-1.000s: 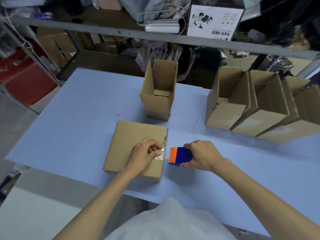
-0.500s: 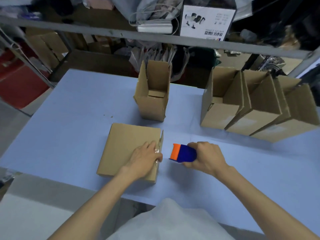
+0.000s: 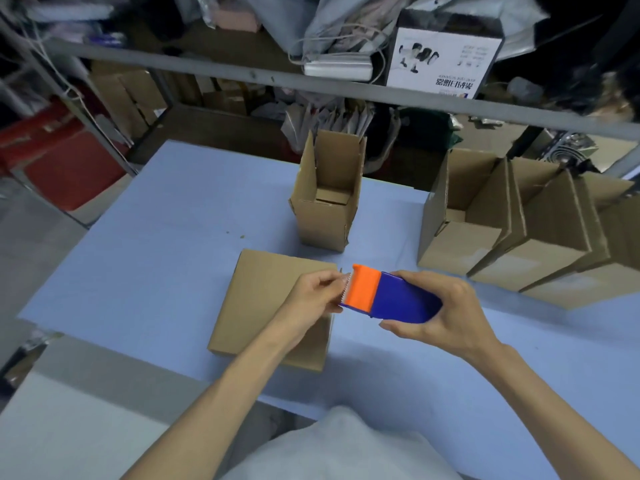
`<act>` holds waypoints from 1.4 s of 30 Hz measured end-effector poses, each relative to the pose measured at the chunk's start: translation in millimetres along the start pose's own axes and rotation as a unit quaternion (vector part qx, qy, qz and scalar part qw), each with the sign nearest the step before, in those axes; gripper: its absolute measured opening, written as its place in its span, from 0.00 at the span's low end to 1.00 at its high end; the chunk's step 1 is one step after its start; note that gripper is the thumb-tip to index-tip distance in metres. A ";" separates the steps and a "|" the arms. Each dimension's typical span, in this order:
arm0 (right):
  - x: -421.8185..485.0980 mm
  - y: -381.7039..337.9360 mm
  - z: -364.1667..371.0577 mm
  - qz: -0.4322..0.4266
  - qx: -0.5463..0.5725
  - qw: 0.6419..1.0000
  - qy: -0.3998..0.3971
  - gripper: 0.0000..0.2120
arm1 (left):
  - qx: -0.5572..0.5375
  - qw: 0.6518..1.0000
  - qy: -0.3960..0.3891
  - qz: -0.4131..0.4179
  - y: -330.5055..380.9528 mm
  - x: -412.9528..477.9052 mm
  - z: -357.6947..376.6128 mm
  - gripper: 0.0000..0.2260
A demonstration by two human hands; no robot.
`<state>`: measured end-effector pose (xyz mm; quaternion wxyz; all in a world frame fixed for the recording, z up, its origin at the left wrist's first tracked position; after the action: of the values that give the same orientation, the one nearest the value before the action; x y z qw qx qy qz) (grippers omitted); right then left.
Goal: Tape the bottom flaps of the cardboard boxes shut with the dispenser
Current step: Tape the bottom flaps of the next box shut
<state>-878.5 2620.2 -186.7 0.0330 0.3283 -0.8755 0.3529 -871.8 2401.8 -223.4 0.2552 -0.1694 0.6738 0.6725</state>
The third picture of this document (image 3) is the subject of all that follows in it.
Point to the bundle of grey paper bags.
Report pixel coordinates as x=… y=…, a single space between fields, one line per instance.
x=320 y=119

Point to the dark green bag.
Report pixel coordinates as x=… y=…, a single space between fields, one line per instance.
x=430 y=127

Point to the white black printed box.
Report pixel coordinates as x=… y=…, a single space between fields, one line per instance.
x=440 y=59

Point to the person's white shirt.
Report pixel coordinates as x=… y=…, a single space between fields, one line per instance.
x=340 y=449

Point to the person's left forearm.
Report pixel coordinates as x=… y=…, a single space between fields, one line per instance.
x=210 y=414

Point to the person's right forearm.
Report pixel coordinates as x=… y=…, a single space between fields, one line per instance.
x=555 y=414

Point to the white power strip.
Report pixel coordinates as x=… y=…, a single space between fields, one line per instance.
x=337 y=69

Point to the pile of grey plastic mailers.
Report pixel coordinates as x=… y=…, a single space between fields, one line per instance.
x=290 y=14

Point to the large brown storage cardboard box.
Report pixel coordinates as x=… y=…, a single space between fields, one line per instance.
x=120 y=99

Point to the white perforated rack post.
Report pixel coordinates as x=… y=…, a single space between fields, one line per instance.
x=625 y=167

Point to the silver reflective roll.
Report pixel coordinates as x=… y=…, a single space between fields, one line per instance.
x=570 y=147

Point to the person's right hand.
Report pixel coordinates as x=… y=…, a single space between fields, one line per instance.
x=460 y=324

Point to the orange blue tape dispenser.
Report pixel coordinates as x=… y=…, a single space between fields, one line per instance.
x=400 y=299

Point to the plain brown cardboard box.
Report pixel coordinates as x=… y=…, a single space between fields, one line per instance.
x=590 y=289

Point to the red plastic stool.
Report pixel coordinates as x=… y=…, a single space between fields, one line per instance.
x=70 y=169

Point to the person's left hand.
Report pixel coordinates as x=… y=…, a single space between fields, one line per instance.
x=305 y=309

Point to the grey metal shelving rack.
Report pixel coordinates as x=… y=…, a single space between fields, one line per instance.
x=250 y=74

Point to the white glossy cabinet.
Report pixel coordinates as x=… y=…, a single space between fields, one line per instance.
x=75 y=429

